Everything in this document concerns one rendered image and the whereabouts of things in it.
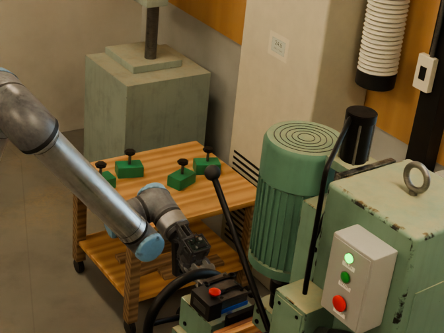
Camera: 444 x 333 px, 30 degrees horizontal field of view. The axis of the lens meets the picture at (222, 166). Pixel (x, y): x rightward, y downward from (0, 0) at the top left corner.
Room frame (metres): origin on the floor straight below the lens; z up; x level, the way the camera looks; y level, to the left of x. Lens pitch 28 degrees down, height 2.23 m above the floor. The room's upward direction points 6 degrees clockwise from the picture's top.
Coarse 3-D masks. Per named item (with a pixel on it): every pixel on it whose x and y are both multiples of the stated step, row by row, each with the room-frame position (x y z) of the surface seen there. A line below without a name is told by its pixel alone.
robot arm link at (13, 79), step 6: (0, 72) 1.89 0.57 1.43; (6, 72) 1.90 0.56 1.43; (0, 78) 1.86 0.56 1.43; (6, 78) 1.86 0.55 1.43; (12, 78) 1.87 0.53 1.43; (0, 84) 1.83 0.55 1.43; (6, 84) 1.83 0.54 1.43; (18, 84) 1.84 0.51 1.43; (0, 132) 1.83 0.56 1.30; (0, 138) 1.83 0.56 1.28; (6, 138) 1.85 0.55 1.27; (0, 144) 1.84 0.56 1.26; (6, 144) 1.87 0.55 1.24; (0, 150) 1.84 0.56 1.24; (0, 156) 1.85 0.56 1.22
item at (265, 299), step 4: (264, 296) 1.58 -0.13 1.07; (268, 296) 1.58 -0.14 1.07; (264, 300) 1.57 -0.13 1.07; (268, 300) 1.57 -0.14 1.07; (264, 304) 1.55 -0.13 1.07; (268, 304) 1.55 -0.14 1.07; (256, 308) 1.56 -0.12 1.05; (264, 308) 1.54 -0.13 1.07; (268, 308) 1.54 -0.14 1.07; (256, 312) 1.55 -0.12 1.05; (268, 312) 1.53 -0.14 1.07; (256, 316) 1.55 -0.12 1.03; (268, 316) 1.52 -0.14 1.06; (252, 320) 1.56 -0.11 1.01; (256, 320) 1.55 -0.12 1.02; (260, 320) 1.54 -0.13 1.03; (256, 324) 1.55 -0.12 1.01; (260, 324) 1.54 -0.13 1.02; (260, 328) 1.54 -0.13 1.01; (264, 328) 1.53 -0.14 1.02
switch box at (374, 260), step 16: (336, 240) 1.22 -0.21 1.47; (352, 240) 1.21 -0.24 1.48; (368, 240) 1.21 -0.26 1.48; (336, 256) 1.22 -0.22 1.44; (368, 256) 1.17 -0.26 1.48; (384, 256) 1.17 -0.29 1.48; (336, 272) 1.21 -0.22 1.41; (352, 272) 1.18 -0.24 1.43; (368, 272) 1.16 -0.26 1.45; (384, 272) 1.17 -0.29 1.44; (336, 288) 1.20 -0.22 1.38; (352, 288) 1.18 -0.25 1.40; (368, 288) 1.16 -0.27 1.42; (384, 288) 1.18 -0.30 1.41; (352, 304) 1.17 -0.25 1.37; (368, 304) 1.16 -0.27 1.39; (384, 304) 1.19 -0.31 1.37; (352, 320) 1.17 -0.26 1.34; (368, 320) 1.17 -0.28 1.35
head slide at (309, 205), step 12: (312, 204) 1.42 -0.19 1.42; (324, 204) 1.43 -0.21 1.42; (300, 216) 1.44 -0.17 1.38; (312, 216) 1.41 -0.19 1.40; (300, 228) 1.43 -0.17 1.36; (312, 228) 1.41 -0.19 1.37; (300, 240) 1.43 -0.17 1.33; (300, 252) 1.42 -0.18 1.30; (300, 264) 1.42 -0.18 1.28; (300, 276) 1.41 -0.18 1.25; (312, 276) 1.39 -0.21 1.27
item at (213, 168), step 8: (208, 168) 1.55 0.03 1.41; (216, 168) 1.55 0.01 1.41; (208, 176) 1.54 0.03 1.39; (216, 176) 1.54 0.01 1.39; (216, 184) 1.53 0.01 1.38; (216, 192) 1.53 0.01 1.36; (224, 200) 1.52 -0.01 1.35; (224, 208) 1.51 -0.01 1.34; (232, 224) 1.49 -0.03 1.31; (232, 232) 1.48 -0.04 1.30; (240, 248) 1.46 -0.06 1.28; (240, 256) 1.45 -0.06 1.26; (248, 264) 1.44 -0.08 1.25; (248, 272) 1.43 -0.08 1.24; (248, 280) 1.42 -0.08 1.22; (256, 288) 1.41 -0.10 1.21; (256, 296) 1.40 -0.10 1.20; (256, 304) 1.39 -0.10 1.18; (264, 312) 1.38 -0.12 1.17; (264, 320) 1.37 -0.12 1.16
